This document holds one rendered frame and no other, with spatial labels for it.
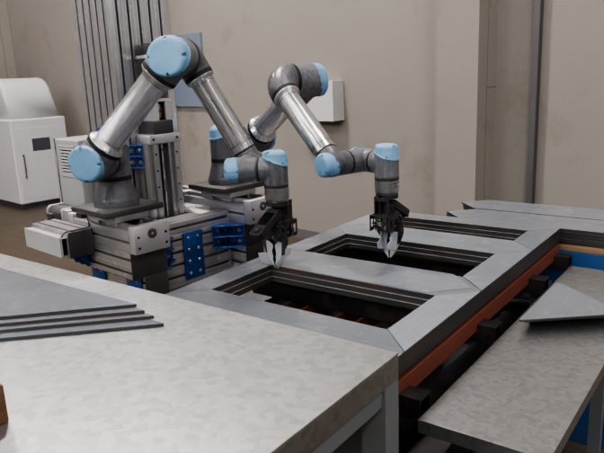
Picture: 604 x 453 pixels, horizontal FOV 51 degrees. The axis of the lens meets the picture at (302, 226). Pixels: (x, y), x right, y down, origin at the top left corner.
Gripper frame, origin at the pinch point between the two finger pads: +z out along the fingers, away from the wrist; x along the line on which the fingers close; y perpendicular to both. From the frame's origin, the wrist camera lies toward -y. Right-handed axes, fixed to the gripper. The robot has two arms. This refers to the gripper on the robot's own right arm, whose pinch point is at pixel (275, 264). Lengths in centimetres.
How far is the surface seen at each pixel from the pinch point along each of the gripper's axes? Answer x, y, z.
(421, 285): -46.5, 6.5, 0.7
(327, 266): -13.7, 8.4, 0.7
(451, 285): -54, 10, 1
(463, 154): 43, 254, -2
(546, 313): -76, 21, 8
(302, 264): -5.7, 6.1, 0.7
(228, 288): 2.8, -18.7, 2.5
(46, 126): 579, 287, -8
